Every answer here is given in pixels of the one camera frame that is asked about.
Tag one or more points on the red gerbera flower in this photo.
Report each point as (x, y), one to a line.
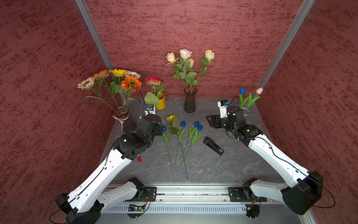
(157, 85)

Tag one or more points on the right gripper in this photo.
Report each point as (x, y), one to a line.
(216, 118)

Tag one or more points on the pink tulip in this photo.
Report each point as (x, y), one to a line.
(255, 97)

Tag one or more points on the yellow pen cup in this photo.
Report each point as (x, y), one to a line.
(161, 105)

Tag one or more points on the black stapler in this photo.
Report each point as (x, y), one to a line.
(212, 145)

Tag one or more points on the clear glass vase with ribbon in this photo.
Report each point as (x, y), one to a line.
(246, 111)

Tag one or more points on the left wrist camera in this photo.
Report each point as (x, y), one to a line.
(150, 109)

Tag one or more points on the cream rose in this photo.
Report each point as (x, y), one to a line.
(209, 57)
(190, 77)

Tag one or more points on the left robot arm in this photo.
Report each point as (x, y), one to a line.
(90, 200)

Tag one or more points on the left dark glass vase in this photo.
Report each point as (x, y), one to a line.
(127, 124)

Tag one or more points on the cream gerbera flower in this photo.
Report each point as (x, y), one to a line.
(132, 74)

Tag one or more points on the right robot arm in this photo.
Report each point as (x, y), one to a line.
(301, 188)

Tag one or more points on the orange gerbera flower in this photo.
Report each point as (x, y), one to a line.
(101, 75)

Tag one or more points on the white rose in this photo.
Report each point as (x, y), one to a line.
(173, 61)
(185, 54)

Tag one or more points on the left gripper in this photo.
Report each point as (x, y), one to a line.
(158, 131)

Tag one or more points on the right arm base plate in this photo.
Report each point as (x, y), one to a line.
(237, 194)

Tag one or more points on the white rose top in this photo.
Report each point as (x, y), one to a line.
(185, 54)

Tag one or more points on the middle dark ribbed vase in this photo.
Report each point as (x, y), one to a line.
(190, 103)

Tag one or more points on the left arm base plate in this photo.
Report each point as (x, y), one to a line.
(147, 194)

